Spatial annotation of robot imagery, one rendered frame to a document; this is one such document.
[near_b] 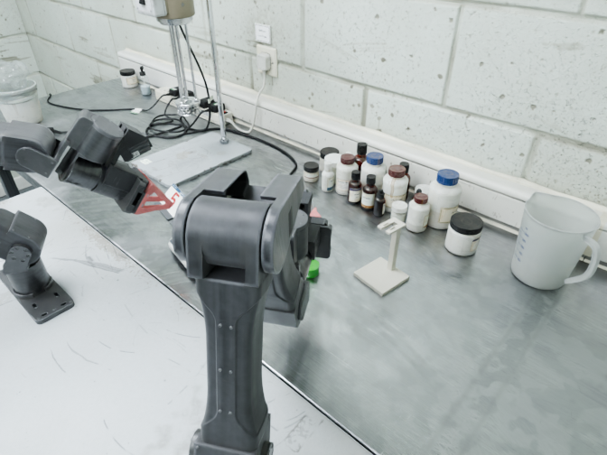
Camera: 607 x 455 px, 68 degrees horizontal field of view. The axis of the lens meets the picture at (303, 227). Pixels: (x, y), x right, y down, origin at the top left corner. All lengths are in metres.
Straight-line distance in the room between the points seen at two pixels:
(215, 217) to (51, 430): 0.49
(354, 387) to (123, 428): 0.35
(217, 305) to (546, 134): 0.83
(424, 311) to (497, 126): 0.46
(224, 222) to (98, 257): 0.70
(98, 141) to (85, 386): 0.39
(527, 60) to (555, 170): 0.24
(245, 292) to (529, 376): 0.56
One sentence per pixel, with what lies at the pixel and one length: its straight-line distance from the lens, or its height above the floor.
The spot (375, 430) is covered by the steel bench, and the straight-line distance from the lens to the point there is 0.72.
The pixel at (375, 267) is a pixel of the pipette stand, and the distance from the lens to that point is 0.94.
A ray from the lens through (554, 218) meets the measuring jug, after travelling 1.04.
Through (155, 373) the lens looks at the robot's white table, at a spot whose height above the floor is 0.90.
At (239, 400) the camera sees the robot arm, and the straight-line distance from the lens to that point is 0.48.
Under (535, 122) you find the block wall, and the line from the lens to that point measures 1.08.
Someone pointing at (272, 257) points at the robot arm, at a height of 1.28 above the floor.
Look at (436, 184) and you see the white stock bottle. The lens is 1.06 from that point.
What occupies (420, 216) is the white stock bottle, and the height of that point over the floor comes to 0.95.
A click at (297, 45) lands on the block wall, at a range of 1.38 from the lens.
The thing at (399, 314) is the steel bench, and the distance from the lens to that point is 0.87.
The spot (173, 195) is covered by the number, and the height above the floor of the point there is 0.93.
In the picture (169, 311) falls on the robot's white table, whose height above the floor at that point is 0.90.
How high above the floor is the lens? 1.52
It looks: 36 degrees down
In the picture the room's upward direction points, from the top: straight up
